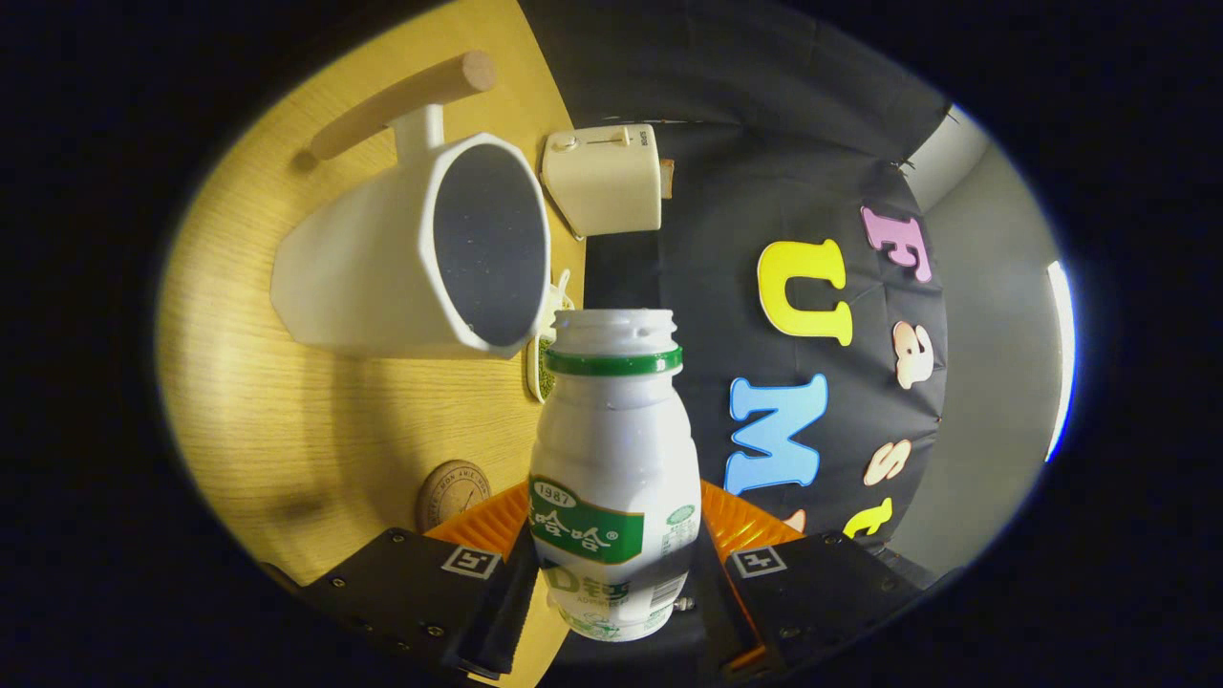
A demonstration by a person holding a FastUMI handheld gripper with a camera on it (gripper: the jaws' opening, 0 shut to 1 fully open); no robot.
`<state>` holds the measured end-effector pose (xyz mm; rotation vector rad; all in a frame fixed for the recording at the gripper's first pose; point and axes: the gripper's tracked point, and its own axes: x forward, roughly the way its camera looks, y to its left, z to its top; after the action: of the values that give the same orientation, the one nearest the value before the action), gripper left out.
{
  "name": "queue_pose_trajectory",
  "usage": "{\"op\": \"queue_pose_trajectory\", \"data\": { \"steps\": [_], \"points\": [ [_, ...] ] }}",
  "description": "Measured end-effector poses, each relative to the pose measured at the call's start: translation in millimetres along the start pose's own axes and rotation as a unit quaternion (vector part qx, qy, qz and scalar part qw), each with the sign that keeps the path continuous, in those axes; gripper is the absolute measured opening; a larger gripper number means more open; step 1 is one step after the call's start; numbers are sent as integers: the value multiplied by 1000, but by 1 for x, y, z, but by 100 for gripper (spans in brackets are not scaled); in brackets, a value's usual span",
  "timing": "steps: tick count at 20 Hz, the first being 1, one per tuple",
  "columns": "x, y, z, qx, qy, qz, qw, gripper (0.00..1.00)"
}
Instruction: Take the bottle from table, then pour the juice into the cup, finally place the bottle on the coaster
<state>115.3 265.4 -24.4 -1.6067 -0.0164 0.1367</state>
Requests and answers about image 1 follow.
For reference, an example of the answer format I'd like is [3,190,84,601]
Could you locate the cream toaster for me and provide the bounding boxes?
[541,123,663,240]

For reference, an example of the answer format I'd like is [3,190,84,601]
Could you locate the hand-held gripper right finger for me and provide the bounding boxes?
[693,478,923,679]

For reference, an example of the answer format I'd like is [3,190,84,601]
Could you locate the wooden table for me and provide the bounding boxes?
[156,0,589,688]

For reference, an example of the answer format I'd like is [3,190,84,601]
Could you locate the round cork coaster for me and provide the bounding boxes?
[415,460,492,534]

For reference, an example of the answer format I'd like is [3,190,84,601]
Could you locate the white juice bottle green label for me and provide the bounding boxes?
[527,308,703,643]

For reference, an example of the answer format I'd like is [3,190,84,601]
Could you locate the white cup with wooden handle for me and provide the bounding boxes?
[270,51,553,361]

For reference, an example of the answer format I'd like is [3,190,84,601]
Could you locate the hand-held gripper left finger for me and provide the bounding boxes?
[263,481,541,681]

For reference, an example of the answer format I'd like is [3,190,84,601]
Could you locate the white divided dish with beans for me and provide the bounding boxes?
[526,269,574,404]

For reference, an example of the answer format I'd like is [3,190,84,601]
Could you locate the black backdrop cloth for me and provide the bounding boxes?
[516,0,956,670]

